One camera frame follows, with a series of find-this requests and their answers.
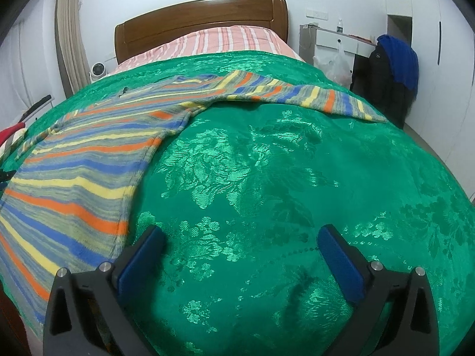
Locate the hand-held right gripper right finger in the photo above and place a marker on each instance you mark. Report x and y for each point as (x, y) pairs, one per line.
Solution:
(339, 259)

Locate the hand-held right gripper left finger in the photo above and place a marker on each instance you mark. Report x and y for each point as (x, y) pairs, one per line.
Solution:
(143, 259)

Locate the striped knit sweater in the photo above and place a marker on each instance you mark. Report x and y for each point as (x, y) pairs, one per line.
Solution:
(92, 178)

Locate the green floral bedspread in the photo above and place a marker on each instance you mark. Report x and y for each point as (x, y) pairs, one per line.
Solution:
(259, 178)

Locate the red cloth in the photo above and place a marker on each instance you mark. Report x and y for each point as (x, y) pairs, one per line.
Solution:
(9, 135)

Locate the white wardrobe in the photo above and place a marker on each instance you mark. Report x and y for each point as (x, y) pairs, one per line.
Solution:
(449, 100)

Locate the small white fan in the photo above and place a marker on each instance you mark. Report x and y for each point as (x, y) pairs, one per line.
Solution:
(98, 70)

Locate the clear plastic bag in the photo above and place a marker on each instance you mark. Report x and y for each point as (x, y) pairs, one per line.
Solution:
(337, 65)

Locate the blue cloth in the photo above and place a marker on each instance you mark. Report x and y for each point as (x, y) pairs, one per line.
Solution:
(399, 59)

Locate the white desk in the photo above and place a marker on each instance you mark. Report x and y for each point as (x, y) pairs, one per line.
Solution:
(330, 40)

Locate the white sheer curtain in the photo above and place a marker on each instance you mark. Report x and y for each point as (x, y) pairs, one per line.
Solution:
(33, 63)

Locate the pink striped pillow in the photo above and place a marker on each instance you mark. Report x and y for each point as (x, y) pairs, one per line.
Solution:
(222, 40)

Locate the small bottle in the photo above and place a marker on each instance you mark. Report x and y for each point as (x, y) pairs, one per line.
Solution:
(340, 26)

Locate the beige curtain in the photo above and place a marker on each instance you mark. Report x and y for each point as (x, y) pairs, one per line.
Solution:
(70, 37)

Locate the brown wooden headboard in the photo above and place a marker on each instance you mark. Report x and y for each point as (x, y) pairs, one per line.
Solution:
(193, 16)

